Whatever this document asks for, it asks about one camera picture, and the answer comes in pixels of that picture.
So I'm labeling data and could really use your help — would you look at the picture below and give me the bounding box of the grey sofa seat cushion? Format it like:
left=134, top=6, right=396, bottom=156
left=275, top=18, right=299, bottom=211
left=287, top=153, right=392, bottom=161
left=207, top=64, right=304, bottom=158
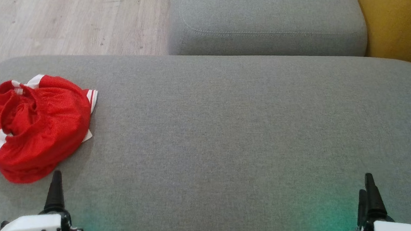
left=0, top=24, right=411, bottom=231

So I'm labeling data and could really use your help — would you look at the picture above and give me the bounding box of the grey square sofa cushion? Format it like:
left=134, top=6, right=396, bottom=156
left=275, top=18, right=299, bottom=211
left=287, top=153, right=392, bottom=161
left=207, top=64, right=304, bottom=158
left=165, top=0, right=371, bottom=72

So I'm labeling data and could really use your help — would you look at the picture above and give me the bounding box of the yellow upholstered cushion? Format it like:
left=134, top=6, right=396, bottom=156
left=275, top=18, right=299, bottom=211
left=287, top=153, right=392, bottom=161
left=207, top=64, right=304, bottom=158
left=349, top=0, right=411, bottom=86

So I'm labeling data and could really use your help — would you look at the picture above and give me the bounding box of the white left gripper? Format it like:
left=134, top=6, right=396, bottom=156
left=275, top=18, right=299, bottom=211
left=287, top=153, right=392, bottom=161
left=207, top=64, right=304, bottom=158
left=0, top=166, right=92, bottom=231

